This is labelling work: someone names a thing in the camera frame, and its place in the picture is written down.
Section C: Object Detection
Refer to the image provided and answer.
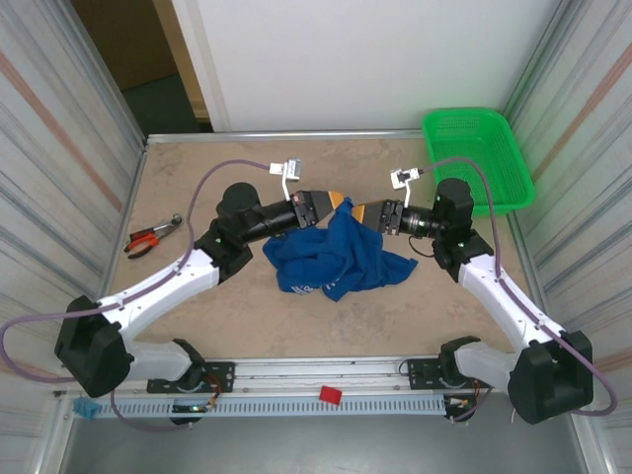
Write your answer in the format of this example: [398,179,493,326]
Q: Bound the blue printed t-shirt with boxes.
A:
[261,197,420,303]

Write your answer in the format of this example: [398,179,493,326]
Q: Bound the green plastic basket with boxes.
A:
[421,107,538,218]

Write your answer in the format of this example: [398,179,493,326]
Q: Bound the brown cardboard box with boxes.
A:
[71,0,180,93]

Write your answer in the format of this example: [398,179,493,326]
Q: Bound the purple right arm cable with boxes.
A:
[418,156,618,425]

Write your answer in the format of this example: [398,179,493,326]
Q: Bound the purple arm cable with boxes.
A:
[418,156,618,425]
[1,158,273,435]

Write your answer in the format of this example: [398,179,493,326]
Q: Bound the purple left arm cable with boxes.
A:
[1,158,273,435]

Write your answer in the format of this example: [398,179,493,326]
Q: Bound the thin black cable loop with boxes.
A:
[409,235,438,258]

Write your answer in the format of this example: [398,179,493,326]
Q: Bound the thin aluminium table edge rail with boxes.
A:
[145,128,426,145]

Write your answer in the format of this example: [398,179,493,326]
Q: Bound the orange-handled pliers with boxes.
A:
[122,230,162,261]

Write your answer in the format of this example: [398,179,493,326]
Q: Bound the wide aluminium mounting rail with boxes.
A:
[56,353,592,396]

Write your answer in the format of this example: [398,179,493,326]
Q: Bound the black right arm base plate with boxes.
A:
[405,355,497,391]

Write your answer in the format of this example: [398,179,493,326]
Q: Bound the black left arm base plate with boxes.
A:
[146,361,236,395]

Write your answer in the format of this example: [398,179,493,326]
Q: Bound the slotted pale cable duct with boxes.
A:
[93,396,448,420]

